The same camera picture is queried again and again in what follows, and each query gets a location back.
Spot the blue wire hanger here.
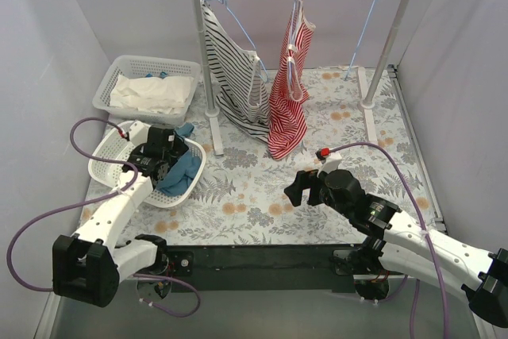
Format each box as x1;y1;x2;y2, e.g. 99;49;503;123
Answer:
344;0;378;79

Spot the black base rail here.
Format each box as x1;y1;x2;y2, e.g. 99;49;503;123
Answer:
160;243;410;293

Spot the blue hanger with striped top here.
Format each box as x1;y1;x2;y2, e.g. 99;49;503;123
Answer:
203;0;269;83

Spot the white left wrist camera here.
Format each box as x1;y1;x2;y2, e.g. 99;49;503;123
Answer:
118;121;149;152

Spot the blue tank top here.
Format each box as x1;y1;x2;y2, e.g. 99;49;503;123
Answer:
156;122;202;197

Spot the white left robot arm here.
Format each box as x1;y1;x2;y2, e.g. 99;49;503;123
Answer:
52;121;188;307

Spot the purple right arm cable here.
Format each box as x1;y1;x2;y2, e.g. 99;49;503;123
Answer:
331;141;455;339

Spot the blue hanger with red top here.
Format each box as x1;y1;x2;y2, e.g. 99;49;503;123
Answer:
287;0;303;102

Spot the white crumpled cloth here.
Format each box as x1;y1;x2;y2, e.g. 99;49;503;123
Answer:
110;75;193;114

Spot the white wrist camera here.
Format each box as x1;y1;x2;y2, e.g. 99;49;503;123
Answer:
315;148;342;174
118;121;149;152

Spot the white round laundry basket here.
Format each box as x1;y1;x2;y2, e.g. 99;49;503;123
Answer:
88;129;206;209

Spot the white rectangular laundry basket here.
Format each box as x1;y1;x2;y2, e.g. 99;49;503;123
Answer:
92;55;201;126

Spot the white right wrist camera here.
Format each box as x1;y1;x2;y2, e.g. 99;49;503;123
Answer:
315;148;342;174

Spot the black white striped tank top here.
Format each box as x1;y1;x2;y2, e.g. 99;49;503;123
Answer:
200;0;270;143

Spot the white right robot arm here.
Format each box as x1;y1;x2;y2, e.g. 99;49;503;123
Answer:
284;169;507;328

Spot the red white striped tank top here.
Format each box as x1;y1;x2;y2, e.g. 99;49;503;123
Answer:
268;0;316;160

